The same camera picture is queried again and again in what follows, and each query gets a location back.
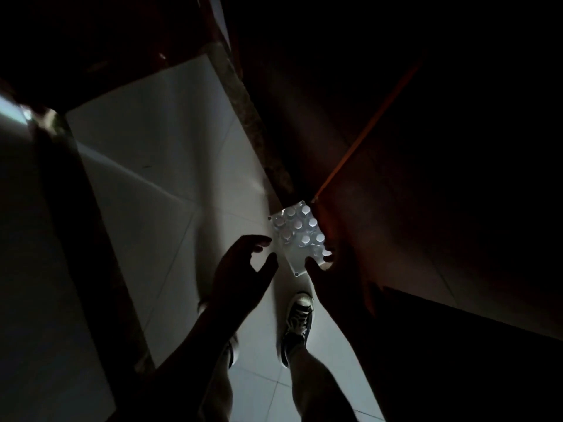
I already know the person's left black sneaker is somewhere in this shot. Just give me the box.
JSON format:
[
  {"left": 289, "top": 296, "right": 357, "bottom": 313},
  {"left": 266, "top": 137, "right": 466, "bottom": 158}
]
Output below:
[{"left": 197, "top": 299, "right": 241, "bottom": 370}]

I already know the speckled stone threshold strip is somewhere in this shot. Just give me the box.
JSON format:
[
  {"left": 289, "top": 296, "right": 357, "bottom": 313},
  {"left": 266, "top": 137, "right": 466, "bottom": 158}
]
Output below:
[{"left": 199, "top": 39, "right": 296, "bottom": 208}]

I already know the person's right black sneaker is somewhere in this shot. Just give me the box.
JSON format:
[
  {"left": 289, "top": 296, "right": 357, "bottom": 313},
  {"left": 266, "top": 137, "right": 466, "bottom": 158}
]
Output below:
[{"left": 280, "top": 292, "right": 316, "bottom": 369}]

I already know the person's left forearm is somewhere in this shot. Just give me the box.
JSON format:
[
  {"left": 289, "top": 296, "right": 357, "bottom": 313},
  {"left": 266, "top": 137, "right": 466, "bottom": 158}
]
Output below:
[{"left": 108, "top": 308, "right": 243, "bottom": 422}]

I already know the person's leg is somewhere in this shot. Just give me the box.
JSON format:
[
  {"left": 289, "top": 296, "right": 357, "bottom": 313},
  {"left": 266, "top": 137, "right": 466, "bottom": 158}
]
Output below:
[
  {"left": 288, "top": 345, "right": 358, "bottom": 422},
  {"left": 198, "top": 347, "right": 235, "bottom": 422}
]

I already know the person's right hand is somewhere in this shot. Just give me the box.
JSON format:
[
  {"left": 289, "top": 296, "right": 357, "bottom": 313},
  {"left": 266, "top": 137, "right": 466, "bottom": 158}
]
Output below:
[{"left": 305, "top": 246, "right": 375, "bottom": 322}]

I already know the person's black sneaker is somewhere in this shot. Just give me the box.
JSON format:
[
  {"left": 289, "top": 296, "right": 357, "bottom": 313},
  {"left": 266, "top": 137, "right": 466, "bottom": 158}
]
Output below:
[
  {"left": 280, "top": 292, "right": 316, "bottom": 369},
  {"left": 197, "top": 299, "right": 241, "bottom": 370}
]

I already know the person's left leg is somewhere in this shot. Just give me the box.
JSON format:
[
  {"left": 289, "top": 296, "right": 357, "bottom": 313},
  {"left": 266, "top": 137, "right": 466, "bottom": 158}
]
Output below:
[{"left": 198, "top": 347, "right": 235, "bottom": 422}]

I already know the person's left hand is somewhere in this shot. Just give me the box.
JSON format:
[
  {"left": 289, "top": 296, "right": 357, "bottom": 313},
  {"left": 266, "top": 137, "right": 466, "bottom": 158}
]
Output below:
[{"left": 207, "top": 235, "right": 279, "bottom": 330}]

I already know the dark brown wooden door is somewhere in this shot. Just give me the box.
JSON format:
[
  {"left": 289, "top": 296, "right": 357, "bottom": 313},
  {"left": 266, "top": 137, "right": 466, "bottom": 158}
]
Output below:
[{"left": 220, "top": 0, "right": 563, "bottom": 341}]

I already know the person's right leg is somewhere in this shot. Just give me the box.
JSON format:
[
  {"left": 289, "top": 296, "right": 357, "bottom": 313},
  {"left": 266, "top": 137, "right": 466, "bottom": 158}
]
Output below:
[{"left": 288, "top": 345, "right": 358, "bottom": 422}]

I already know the silver pill blister pack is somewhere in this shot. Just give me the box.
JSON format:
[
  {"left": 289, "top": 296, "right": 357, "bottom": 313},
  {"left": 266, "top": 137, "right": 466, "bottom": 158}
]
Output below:
[{"left": 268, "top": 200, "right": 333, "bottom": 278}]

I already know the person's right forearm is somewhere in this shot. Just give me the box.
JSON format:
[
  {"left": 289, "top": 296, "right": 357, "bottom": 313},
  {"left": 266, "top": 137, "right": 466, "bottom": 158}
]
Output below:
[{"left": 328, "top": 303, "right": 434, "bottom": 422}]

